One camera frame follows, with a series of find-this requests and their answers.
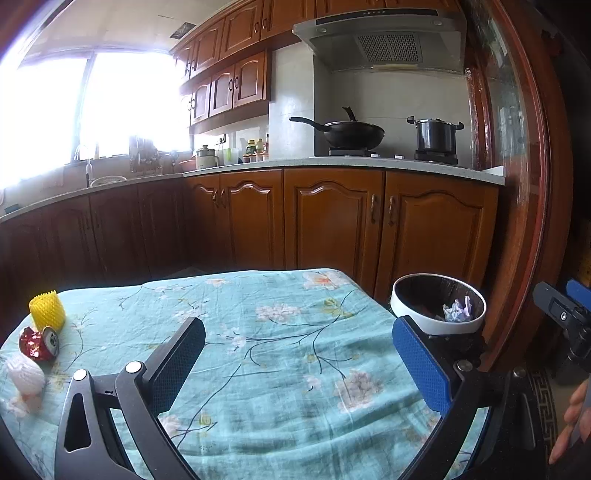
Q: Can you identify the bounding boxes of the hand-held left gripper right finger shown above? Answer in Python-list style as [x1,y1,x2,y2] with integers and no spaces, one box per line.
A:
[392,316,539,480]

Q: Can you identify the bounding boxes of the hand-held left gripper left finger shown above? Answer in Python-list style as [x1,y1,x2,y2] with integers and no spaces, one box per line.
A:
[54,316,206,480]

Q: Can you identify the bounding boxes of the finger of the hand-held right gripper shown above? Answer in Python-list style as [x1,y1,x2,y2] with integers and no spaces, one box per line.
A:
[532,281,585,342]
[567,278,591,308]

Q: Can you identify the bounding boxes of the white round trash bin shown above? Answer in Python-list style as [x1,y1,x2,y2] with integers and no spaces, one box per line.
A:
[390,273,488,336]

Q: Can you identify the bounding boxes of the lavender white wrapper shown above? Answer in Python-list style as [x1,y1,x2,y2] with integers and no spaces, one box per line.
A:
[442,298,474,322]

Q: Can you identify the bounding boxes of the person's right hand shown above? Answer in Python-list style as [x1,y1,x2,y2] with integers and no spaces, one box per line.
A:
[549,376,591,466]

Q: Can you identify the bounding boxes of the patterned floor mat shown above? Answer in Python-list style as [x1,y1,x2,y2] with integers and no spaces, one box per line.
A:
[526,367,564,457]

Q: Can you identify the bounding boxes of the blue floral tablecloth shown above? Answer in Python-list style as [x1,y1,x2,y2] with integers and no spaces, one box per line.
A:
[0,267,490,480]

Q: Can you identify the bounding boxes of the wooden framed glass door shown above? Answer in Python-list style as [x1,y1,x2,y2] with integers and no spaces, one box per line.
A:
[462,0,591,370]

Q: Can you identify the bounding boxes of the crushed red can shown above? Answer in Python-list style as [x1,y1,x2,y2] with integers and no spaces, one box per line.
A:
[19,325,61,362]

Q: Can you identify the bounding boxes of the yellow foam fruit net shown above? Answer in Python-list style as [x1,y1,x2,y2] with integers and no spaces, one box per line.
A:
[28,290,66,330]

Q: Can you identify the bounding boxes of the white foam fruit net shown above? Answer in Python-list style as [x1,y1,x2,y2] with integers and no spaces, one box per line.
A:
[6,353,46,398]

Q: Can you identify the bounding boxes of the wooden lower kitchen cabinets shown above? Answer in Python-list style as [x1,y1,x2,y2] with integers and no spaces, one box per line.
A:
[0,167,502,319]

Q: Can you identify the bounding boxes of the wooden kitchen cabinets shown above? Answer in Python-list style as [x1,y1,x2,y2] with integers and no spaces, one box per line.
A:
[0,167,502,319]
[173,0,462,134]

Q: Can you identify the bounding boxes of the black gas stove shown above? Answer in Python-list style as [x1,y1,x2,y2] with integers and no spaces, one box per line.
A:
[316,148,462,167]

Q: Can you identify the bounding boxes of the cream electric cooker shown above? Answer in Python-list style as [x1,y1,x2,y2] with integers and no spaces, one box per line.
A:
[194,144,221,171]

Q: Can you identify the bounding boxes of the dark steel cooking pot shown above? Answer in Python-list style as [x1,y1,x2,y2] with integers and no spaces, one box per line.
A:
[406,115,465,153]

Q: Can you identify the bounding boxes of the metal dish rack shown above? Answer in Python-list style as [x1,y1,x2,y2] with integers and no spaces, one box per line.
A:
[128,136,163,175]

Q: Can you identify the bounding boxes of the metal sink faucet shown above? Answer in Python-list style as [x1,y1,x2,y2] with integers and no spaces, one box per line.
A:
[74,144,95,188]

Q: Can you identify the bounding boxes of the white kitchen countertop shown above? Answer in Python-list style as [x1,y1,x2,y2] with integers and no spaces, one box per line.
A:
[0,157,506,224]

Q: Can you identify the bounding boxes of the black wok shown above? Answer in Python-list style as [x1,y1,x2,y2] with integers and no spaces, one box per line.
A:
[289,115,386,151]

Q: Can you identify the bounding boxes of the kitchen window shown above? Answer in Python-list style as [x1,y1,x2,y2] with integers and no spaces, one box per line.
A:
[0,44,195,190]

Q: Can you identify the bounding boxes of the wooden upper kitchen cabinets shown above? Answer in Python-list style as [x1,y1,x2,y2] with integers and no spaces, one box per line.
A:
[173,0,462,134]

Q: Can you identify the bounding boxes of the steel range hood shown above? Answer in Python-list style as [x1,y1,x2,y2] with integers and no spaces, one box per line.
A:
[292,8,468,75]

